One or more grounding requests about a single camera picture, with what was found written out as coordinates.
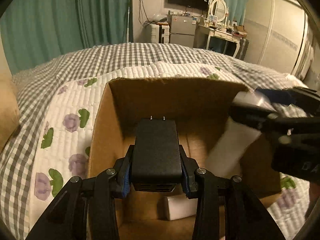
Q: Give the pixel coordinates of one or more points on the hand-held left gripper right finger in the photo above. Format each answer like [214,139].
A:
[186,180]

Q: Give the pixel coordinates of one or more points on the small white box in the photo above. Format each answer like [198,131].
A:
[181,207]

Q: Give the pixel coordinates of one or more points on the white pole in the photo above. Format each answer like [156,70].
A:
[129,22]

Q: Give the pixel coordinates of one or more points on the white wardrobe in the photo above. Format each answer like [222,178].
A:
[277,35]

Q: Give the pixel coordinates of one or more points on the black power adapter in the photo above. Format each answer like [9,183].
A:
[156,152]

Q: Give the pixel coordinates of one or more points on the cardboard box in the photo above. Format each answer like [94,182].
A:
[160,97]

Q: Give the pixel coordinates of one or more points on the silver refrigerator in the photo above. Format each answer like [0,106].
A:
[182,30]

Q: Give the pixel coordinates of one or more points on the white floral quilt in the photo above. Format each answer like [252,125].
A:
[75,105]

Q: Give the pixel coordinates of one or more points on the white oval mirror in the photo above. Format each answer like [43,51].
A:
[219,10]

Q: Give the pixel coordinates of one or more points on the tall white box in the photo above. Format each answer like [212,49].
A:
[230,147]

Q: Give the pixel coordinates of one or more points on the brown cushion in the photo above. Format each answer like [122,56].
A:
[7,110]

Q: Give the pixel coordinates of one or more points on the white vanity table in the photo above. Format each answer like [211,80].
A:
[221,35]

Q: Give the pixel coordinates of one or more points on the grey gingham blanket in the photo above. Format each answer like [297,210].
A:
[75,65]

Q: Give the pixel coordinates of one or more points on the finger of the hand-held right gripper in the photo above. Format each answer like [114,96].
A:
[277,95]
[250,115]

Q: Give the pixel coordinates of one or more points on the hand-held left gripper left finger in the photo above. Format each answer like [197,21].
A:
[125,180]

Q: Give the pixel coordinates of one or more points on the white suitcase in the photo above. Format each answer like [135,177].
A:
[158,33]

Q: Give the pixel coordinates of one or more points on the wide green curtain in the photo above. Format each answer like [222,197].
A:
[62,15]

